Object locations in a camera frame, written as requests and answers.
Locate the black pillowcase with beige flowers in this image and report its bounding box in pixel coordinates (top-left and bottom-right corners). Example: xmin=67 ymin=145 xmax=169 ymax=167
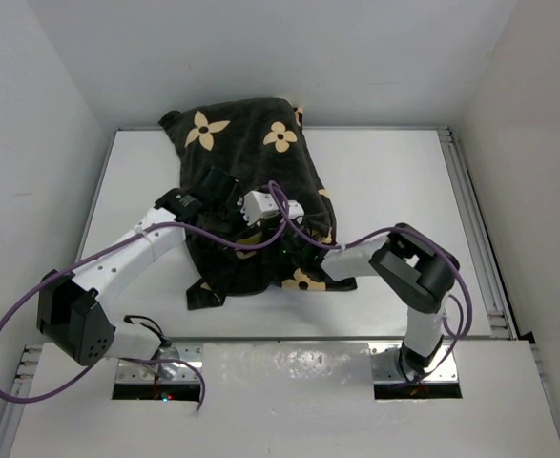
xmin=158 ymin=97 xmax=358 ymax=311

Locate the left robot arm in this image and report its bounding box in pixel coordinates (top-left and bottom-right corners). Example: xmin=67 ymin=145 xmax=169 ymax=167
xmin=36 ymin=167 xmax=240 ymax=366

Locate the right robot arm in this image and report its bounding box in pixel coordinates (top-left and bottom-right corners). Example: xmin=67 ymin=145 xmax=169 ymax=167
xmin=280 ymin=223 xmax=460 ymax=380

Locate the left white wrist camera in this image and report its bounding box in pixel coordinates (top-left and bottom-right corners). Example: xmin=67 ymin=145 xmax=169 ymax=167
xmin=240 ymin=191 xmax=279 ymax=226

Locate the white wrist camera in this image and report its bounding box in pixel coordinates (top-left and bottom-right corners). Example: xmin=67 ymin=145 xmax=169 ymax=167
xmin=240 ymin=191 xmax=279 ymax=226
xmin=279 ymin=200 xmax=304 ymax=221

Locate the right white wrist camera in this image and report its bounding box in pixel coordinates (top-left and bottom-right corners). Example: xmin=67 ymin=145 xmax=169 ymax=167
xmin=279 ymin=200 xmax=304 ymax=221

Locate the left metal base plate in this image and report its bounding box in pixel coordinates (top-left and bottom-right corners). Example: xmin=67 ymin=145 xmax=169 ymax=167
xmin=115 ymin=343 xmax=203 ymax=385

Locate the metal base plate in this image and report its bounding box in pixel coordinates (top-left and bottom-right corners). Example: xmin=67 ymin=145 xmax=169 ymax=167
xmin=369 ymin=341 xmax=459 ymax=385
xmin=115 ymin=343 xmax=203 ymax=385

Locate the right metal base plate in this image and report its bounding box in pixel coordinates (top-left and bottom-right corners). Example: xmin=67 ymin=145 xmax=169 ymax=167
xmin=369 ymin=341 xmax=459 ymax=385

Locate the aluminium table frame rail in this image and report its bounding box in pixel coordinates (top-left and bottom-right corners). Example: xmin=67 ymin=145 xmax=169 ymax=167
xmin=437 ymin=127 xmax=519 ymax=340

